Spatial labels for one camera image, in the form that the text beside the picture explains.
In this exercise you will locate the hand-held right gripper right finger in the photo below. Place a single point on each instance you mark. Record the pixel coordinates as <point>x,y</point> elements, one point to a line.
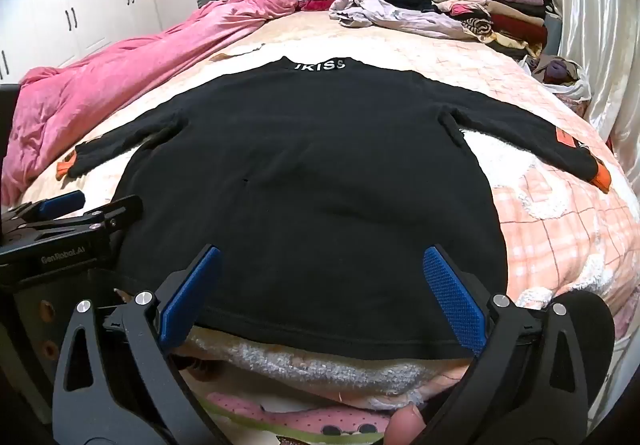
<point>455,300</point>

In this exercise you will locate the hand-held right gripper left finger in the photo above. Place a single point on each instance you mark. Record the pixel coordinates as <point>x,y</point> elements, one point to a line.
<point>190,295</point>

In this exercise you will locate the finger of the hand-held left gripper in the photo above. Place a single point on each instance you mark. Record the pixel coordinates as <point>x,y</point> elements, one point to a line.
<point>117,210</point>
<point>62,202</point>

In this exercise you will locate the black sweater with orange cuffs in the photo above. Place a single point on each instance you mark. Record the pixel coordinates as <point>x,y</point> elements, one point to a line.
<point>310,175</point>

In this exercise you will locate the white bag of clothes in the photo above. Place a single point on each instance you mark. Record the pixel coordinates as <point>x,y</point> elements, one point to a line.
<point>575,85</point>

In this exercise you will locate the stack of folded clothes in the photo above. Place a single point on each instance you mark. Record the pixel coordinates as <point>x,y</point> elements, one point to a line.
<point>510,20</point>

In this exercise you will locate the person's right hand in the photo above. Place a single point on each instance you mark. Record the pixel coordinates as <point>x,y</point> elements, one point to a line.
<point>405,425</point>

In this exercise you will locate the peach plaid fleece blanket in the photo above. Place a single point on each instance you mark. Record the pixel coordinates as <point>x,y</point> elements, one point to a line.
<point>540,225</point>

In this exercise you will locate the pink quilt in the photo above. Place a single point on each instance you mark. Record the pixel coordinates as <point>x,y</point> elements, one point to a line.
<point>100,90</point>

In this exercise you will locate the pink printed clothing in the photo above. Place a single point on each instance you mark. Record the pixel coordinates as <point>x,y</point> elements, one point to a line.
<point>280,420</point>

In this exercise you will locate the crumpled lilac garment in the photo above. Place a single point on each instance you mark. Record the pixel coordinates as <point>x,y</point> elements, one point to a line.
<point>400,20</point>

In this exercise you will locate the dark red garment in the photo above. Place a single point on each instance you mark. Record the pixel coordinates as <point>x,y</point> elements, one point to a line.
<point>320,4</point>

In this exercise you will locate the black folded garment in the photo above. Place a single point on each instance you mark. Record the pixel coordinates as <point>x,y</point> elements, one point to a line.
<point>410,0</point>

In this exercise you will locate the white satin curtain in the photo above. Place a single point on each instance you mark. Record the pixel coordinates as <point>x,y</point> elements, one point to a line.
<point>595,25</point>

